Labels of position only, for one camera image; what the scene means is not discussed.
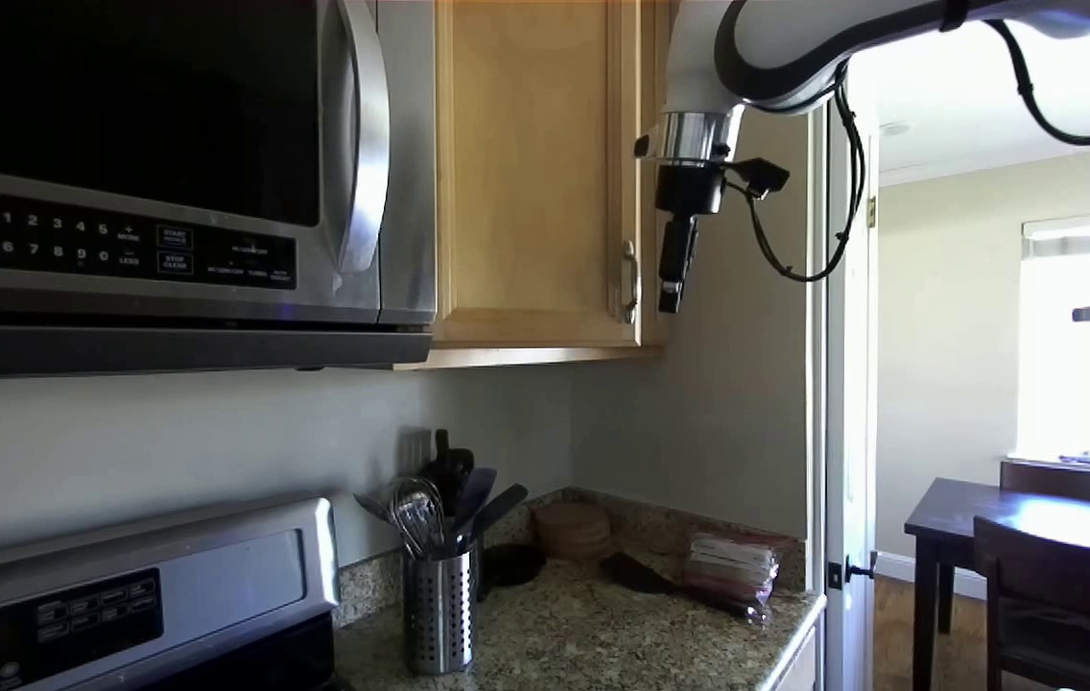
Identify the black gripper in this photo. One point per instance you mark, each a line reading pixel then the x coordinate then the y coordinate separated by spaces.
pixel 676 243

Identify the wooden cabinet door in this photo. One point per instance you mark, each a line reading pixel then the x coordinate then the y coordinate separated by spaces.
pixel 540 196

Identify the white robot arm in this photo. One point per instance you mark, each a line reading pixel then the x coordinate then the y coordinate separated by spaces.
pixel 790 55

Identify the round wooden container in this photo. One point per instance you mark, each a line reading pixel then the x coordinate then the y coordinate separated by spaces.
pixel 575 533

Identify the black round dish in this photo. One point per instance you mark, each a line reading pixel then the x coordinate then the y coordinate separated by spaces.
pixel 509 567

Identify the dark wooden dining table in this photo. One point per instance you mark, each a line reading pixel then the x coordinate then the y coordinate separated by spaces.
pixel 940 535

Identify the steel utensil holder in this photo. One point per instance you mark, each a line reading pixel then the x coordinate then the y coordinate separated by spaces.
pixel 440 613

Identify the dark wooden chair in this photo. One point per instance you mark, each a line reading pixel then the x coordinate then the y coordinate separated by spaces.
pixel 1036 608

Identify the stainless steel stove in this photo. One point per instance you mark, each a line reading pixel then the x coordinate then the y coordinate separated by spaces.
pixel 205 600

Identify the stainless steel microwave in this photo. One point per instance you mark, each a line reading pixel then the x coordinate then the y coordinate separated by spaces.
pixel 215 187

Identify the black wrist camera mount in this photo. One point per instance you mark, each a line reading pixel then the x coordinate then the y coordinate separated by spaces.
pixel 750 176

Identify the white door frame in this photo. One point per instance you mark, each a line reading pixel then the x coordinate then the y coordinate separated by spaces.
pixel 845 397

